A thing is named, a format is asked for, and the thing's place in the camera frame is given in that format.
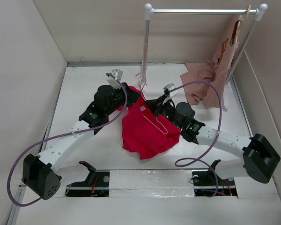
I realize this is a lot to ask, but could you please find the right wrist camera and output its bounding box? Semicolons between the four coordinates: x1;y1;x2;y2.
163;83;177;104

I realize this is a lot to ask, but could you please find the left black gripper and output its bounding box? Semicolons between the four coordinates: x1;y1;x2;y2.
105;82;141;116

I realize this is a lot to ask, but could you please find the hanging pink printed shirt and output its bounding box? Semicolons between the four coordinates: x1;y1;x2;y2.
203;15;243;108

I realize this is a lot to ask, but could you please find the white clothes rack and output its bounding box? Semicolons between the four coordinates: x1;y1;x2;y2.
139;1;269;111

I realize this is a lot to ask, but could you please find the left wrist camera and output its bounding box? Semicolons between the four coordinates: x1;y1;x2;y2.
106;69;123;89

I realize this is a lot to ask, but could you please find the wooden hanger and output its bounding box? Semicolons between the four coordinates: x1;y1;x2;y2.
233;4;251;43

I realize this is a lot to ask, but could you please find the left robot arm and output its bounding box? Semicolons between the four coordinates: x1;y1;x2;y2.
22;83;141;200

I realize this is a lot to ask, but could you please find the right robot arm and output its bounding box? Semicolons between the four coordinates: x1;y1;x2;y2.
145;97;281;184

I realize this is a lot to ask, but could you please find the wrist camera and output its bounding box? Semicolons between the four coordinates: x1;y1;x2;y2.
163;83;177;104
106;69;123;89

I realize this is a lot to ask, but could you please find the red t shirt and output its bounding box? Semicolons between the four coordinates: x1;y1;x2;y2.
122;96;180;160

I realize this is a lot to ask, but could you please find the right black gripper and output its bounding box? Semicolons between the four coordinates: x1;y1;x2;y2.
145;94;183;129

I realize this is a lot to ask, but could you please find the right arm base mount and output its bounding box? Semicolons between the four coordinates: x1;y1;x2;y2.
189;160;238;197

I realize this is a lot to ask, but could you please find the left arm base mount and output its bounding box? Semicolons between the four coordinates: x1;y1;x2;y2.
65;161;110;197

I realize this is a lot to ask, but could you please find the pink shirt on floor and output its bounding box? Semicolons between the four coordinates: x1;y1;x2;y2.
180;62;216;105

